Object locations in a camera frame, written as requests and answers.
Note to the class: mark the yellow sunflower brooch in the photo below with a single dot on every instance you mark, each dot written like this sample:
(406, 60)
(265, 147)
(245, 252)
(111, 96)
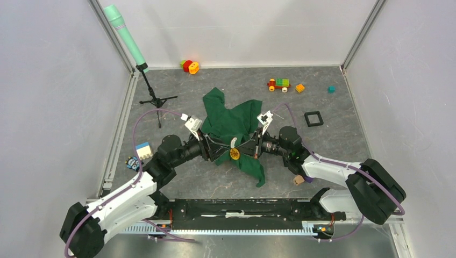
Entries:
(234, 154)

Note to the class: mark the blue cartoon badge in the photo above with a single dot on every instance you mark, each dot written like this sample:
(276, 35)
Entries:
(132, 163)

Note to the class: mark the green fabric garment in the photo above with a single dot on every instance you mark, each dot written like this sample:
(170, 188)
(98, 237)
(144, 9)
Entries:
(238, 122)

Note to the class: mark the black square frame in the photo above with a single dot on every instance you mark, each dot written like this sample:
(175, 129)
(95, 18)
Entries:
(313, 118)

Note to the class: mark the tan wooden block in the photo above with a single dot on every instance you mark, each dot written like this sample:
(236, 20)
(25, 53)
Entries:
(298, 180)

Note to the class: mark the orange toy brick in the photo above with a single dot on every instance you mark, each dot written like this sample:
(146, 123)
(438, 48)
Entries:
(300, 88)

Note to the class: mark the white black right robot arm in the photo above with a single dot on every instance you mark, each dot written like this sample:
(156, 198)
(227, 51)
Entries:
(370, 189)

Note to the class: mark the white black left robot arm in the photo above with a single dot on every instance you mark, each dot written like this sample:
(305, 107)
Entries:
(87, 228)

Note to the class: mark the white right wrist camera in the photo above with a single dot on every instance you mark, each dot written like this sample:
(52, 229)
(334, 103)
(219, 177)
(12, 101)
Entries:
(265, 120)

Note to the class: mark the teal small cube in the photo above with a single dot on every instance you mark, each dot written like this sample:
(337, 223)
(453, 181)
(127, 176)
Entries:
(331, 89)

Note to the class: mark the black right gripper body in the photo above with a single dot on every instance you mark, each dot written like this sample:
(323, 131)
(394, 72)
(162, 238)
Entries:
(257, 142)

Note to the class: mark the mint green microphone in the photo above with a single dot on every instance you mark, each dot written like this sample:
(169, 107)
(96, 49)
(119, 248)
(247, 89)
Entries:
(117, 21)

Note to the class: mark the blue white toy brick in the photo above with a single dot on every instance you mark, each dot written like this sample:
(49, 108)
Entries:
(144, 151)

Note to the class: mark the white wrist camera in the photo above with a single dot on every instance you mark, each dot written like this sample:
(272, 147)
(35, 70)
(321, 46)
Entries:
(192, 124)
(265, 120)

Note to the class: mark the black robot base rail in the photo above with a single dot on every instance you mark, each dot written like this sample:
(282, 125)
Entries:
(242, 214)

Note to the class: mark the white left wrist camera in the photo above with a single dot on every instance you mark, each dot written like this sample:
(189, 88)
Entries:
(192, 124)

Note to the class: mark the red orange green toy blocks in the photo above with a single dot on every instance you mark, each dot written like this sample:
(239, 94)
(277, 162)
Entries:
(189, 66)

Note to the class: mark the black tripod microphone stand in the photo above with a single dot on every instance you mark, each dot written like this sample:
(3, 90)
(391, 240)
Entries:
(155, 101)

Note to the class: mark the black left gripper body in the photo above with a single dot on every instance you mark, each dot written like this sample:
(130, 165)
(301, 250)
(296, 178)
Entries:
(206, 152)

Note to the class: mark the colourful toy brick car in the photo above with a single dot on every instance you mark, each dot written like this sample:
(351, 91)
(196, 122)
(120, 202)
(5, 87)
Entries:
(279, 84)

